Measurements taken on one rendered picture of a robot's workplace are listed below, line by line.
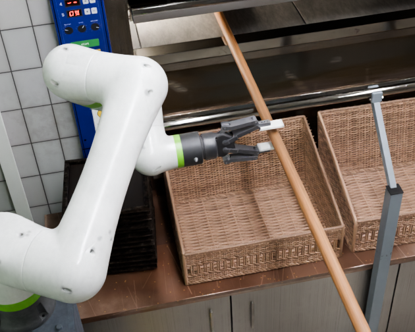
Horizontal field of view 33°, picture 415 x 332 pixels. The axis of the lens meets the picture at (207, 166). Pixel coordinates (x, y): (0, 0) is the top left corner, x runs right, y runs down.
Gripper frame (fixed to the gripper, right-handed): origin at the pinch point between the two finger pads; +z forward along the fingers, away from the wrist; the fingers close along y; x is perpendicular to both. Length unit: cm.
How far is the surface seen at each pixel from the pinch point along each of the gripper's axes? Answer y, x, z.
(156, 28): 1, -70, -23
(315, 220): -1.3, 35.9, 0.5
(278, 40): 2, -52, 17
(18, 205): 56, -51, -83
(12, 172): 40, -51, -82
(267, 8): 1, -73, 19
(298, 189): -1.2, 24.3, -0.2
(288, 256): 57, -3, 7
